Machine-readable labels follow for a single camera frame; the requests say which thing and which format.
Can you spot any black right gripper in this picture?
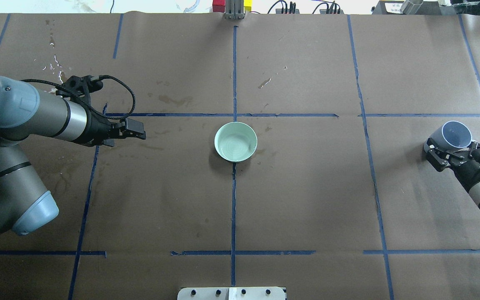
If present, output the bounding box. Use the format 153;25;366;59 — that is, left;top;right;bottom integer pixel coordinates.
423;139;480;192

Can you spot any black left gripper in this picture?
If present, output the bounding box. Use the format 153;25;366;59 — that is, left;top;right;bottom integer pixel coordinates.
84;112;147;147

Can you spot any blue plastic cup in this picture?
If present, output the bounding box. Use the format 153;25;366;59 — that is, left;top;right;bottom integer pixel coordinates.
429;121;473;152

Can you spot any mint green bowl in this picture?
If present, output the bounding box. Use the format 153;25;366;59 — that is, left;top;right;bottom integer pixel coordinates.
214;122;258;162

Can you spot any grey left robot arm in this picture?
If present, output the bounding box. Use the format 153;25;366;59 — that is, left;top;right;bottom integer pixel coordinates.
0;75;146;236

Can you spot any red block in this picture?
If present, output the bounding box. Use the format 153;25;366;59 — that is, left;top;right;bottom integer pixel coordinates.
212;0;225;13

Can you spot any yellow block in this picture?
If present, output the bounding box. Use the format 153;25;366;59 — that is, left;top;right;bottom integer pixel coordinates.
243;0;253;12

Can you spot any black power connector right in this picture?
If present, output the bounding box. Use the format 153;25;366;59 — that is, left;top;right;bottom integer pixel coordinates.
312;0;344;15

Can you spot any black power connector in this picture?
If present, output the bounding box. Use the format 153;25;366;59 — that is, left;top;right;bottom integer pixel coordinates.
312;0;344;15
267;0;300;15

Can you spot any black power connector left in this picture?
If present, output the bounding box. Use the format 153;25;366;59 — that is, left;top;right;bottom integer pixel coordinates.
267;0;300;15

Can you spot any aluminium camera post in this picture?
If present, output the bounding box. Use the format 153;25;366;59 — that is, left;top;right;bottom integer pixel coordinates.
224;0;245;20

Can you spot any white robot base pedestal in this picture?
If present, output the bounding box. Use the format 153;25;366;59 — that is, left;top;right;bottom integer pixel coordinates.
177;286;287;300

